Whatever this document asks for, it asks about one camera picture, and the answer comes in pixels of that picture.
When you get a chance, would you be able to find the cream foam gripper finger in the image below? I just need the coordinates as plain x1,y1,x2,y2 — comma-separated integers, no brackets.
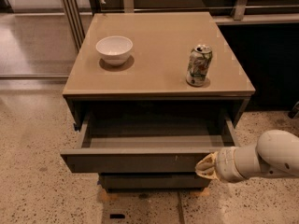
195,152,219,180

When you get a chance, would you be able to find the grey top drawer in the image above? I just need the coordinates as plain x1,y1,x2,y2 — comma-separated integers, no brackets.
61,110,238,174

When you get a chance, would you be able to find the grey drawer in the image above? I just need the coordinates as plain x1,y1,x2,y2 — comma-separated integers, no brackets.
99,173,210,191
61,110,238,174

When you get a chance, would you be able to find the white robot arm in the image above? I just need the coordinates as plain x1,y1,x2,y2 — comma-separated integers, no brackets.
195,130,299,183

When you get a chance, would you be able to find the grey drawer cabinet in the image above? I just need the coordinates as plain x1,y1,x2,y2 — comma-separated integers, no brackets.
62,11,256,194

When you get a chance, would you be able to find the grey lower drawer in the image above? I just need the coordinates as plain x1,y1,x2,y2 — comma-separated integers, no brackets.
99,173,210,191

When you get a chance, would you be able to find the crumpled drink can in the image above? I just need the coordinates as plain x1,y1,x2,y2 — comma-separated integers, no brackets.
186,44,213,87

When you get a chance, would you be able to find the white ceramic bowl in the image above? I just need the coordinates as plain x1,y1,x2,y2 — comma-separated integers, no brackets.
95,35,133,67

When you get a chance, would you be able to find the metal railing frame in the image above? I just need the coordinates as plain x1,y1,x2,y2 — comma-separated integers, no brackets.
1,0,299,48

